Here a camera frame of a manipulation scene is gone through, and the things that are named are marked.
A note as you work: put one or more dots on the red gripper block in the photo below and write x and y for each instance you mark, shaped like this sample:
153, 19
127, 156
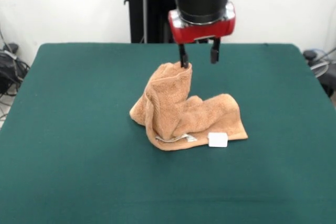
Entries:
204, 31

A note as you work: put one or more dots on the tan terry towel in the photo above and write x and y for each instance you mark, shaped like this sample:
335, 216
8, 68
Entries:
189, 113

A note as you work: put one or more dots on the dark green table cloth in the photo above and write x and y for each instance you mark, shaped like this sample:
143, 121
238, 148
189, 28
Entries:
78, 155

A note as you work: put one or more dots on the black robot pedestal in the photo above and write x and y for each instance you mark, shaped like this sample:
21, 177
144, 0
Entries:
136, 11

